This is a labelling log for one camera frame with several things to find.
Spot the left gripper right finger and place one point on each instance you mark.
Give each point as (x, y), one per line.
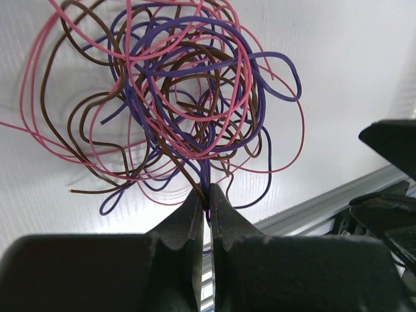
(236, 246)

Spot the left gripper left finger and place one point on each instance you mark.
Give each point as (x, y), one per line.
(169, 260)

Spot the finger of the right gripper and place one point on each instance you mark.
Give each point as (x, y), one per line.
(391, 219)
(394, 140)

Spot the aluminium mounting rail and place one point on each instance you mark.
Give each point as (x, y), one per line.
(317, 215)

